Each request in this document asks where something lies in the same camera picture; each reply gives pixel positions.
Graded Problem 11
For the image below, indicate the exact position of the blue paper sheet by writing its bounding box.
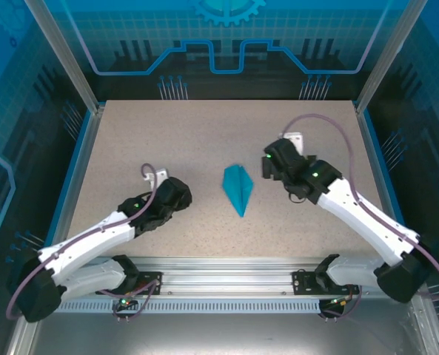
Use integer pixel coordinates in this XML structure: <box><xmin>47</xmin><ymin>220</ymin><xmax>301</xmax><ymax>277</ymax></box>
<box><xmin>221</xmin><ymin>165</ymin><xmax>255</xmax><ymax>218</ymax></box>

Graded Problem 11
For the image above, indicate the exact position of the blue table edge strip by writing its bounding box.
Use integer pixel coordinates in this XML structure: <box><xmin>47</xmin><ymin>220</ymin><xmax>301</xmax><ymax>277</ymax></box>
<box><xmin>44</xmin><ymin>109</ymin><xmax>95</xmax><ymax>260</ymax></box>
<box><xmin>362</xmin><ymin>110</ymin><xmax>420</xmax><ymax>269</ymax></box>

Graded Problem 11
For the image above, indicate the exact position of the metal tray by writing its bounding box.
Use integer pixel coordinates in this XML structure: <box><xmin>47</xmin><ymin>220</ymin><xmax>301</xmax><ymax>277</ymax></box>
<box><xmin>7</xmin><ymin>288</ymin><xmax>439</xmax><ymax>355</ymax></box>

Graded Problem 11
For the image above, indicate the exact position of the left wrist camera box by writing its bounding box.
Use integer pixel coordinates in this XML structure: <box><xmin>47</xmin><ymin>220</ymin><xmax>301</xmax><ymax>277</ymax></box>
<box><xmin>144</xmin><ymin>168</ymin><xmax>169</xmax><ymax>190</ymax></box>

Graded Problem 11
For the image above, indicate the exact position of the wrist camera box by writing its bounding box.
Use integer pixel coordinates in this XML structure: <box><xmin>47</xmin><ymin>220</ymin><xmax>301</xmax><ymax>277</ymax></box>
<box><xmin>144</xmin><ymin>168</ymin><xmax>169</xmax><ymax>190</ymax></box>
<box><xmin>284</xmin><ymin>131</ymin><xmax>304</xmax><ymax>151</ymax></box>

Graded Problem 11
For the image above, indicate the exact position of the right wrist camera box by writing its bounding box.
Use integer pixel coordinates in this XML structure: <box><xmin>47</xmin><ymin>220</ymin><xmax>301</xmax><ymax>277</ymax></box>
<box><xmin>284</xmin><ymin>131</ymin><xmax>304</xmax><ymax>151</ymax></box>

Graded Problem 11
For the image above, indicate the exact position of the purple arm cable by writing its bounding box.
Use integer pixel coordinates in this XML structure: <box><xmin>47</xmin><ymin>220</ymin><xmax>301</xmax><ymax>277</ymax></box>
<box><xmin>281</xmin><ymin>113</ymin><xmax>439</xmax><ymax>322</ymax></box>
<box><xmin>6</xmin><ymin>162</ymin><xmax>164</xmax><ymax>323</ymax></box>

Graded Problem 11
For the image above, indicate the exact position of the aluminium side rail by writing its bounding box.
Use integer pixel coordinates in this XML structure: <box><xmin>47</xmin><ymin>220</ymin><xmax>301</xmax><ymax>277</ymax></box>
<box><xmin>52</xmin><ymin>105</ymin><xmax>106</xmax><ymax>260</ymax></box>
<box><xmin>353</xmin><ymin>103</ymin><xmax>407</xmax><ymax>268</ymax></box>

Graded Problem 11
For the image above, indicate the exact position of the aluminium mounting rail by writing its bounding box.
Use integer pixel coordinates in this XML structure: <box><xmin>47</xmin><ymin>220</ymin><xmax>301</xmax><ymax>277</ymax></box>
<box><xmin>32</xmin><ymin>257</ymin><xmax>426</xmax><ymax>297</ymax></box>

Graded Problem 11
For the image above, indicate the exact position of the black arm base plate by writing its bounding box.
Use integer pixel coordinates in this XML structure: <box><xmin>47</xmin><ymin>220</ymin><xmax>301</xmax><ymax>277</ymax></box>
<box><xmin>292</xmin><ymin>269</ymin><xmax>361</xmax><ymax>296</ymax></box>
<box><xmin>95</xmin><ymin>271</ymin><xmax>164</xmax><ymax>296</ymax></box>

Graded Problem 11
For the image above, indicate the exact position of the slotted grey cable duct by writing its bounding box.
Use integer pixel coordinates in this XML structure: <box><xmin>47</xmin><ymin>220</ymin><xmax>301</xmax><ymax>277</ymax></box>
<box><xmin>54</xmin><ymin>299</ymin><xmax>327</xmax><ymax>314</ymax></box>

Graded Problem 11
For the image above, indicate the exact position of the aluminium corner post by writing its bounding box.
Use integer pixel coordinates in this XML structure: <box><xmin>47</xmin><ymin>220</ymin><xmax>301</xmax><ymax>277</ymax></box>
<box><xmin>354</xmin><ymin>0</ymin><xmax>429</xmax><ymax>114</ymax></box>
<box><xmin>23</xmin><ymin>0</ymin><xmax>106</xmax><ymax>114</ymax></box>

